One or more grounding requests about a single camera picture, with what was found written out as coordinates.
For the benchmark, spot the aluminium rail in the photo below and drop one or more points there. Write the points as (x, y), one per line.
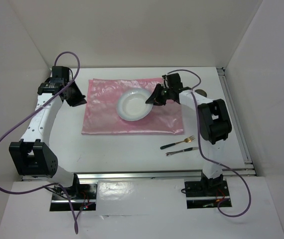
(235, 121)
(248, 171)

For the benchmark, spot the aluminium front rail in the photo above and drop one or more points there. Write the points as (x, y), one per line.
(248, 171)

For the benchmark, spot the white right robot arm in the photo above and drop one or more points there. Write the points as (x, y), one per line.
(213, 124)

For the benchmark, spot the gold fork black handle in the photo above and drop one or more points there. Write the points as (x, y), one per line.
(186, 140)

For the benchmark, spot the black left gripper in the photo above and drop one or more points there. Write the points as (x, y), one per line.
(79, 99)

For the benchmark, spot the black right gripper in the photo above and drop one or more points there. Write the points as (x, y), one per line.
(154, 97)

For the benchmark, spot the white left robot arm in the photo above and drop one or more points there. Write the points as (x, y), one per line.
(31, 155)

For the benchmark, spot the white scalloped plate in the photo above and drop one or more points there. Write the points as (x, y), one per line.
(131, 105)

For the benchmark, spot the aluminium right side rail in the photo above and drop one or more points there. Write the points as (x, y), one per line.
(235, 121)

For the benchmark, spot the metal cup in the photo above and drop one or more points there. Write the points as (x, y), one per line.
(202, 92)

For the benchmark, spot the silver knife black handle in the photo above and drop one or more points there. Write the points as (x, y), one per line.
(181, 151)

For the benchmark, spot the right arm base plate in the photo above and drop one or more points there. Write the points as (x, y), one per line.
(199, 198)

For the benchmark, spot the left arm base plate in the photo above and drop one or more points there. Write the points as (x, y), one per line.
(84, 199)

